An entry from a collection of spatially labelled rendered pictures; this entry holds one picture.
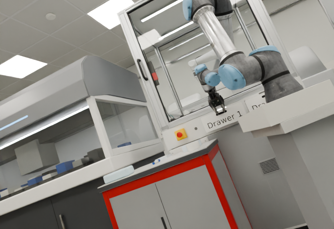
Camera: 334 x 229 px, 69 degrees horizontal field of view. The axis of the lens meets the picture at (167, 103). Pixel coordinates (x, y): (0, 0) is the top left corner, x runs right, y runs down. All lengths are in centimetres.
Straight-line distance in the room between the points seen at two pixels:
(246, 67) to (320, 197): 53
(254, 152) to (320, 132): 79
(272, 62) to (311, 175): 44
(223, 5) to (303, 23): 416
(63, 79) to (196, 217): 136
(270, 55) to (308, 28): 430
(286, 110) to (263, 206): 101
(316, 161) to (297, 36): 438
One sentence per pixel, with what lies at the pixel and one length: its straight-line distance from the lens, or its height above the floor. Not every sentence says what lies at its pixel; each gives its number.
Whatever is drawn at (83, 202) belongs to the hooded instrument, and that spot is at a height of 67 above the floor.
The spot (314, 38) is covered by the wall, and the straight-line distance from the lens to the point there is 534.
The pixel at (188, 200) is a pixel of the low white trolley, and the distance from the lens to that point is 125.
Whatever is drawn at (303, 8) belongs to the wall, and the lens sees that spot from 549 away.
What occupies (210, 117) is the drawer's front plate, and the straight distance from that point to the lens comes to 168.
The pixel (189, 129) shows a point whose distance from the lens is 179.
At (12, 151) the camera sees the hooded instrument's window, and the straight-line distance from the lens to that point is 229.
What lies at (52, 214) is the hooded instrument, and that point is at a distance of 220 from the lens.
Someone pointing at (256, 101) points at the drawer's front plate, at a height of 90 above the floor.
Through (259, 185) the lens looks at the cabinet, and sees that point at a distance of 181.
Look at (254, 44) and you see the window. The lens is 185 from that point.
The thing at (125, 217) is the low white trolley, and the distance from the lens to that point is 139.
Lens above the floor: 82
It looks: 10 degrees up
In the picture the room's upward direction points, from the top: 21 degrees counter-clockwise
